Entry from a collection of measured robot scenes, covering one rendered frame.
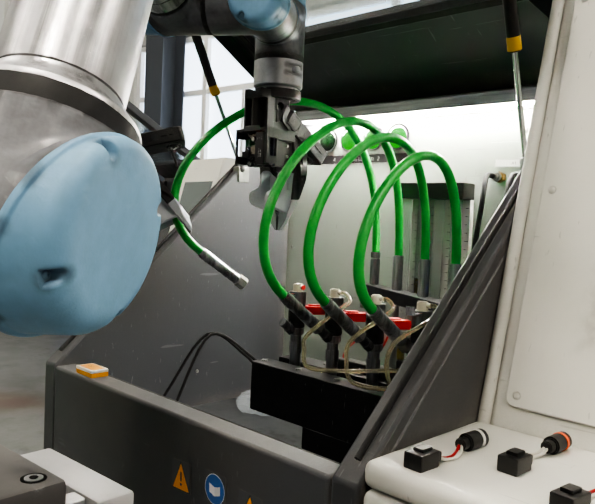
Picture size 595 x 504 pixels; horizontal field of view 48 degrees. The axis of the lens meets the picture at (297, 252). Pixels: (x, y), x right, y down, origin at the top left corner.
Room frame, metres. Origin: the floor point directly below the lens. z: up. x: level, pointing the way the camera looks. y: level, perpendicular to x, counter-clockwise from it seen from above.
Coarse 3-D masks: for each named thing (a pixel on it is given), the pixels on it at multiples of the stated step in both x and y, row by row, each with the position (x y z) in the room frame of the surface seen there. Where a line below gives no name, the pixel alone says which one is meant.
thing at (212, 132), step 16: (240, 112) 1.12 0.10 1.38; (336, 112) 1.19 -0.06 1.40; (224, 128) 1.11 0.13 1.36; (352, 128) 1.20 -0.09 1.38; (192, 160) 1.09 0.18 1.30; (368, 160) 1.21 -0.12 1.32; (176, 176) 1.08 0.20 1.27; (368, 176) 1.22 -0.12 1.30; (176, 192) 1.08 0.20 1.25; (176, 224) 1.08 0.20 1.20; (192, 240) 1.09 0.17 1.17
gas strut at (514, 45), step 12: (504, 0) 0.89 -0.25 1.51; (516, 0) 0.89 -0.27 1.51; (504, 12) 0.90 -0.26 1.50; (516, 12) 0.89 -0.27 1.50; (516, 24) 0.89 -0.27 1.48; (516, 36) 0.90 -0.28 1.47; (516, 48) 0.90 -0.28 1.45; (516, 60) 0.91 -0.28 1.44; (516, 72) 0.92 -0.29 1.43; (516, 84) 0.93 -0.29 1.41; (516, 96) 0.93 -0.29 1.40
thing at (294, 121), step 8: (288, 120) 1.03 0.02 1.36; (296, 120) 1.05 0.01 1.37; (296, 128) 1.05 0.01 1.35; (304, 128) 1.06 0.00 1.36; (304, 136) 1.06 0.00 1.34; (320, 144) 1.09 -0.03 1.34; (312, 152) 1.08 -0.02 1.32; (320, 152) 1.09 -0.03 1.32; (312, 160) 1.10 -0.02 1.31; (320, 160) 1.10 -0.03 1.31
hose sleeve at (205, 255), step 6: (204, 252) 1.10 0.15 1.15; (210, 252) 1.10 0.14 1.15; (204, 258) 1.10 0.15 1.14; (210, 258) 1.10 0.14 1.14; (216, 258) 1.11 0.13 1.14; (210, 264) 1.11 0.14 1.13; (216, 264) 1.10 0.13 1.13; (222, 264) 1.11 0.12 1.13; (222, 270) 1.11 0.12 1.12; (228, 270) 1.11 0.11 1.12; (234, 270) 1.12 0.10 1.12; (228, 276) 1.12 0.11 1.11; (234, 276) 1.12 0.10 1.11; (240, 276) 1.13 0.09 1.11; (234, 282) 1.12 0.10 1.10
